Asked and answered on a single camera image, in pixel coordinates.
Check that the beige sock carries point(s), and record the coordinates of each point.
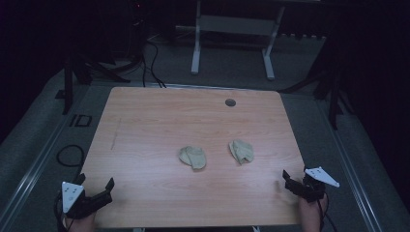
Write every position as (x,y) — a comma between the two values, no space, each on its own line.
(193,157)
(241,151)

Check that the person's left hand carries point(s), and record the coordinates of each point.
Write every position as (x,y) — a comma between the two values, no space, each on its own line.
(81,224)

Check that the white metal desk frame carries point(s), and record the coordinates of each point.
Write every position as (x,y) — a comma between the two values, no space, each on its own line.
(237,25)

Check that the black metal stand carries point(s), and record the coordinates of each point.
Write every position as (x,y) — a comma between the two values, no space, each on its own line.
(68,83)
(333,96)

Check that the grey metal floor rail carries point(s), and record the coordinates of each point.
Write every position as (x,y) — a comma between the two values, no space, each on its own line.
(351,167)
(35,170)

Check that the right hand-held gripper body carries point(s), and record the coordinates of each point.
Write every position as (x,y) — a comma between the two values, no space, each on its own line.
(314,185)

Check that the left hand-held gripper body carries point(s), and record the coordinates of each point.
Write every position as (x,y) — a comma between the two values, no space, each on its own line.
(74,197)

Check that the person's right hand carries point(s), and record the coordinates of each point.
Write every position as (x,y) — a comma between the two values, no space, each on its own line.
(310,214)

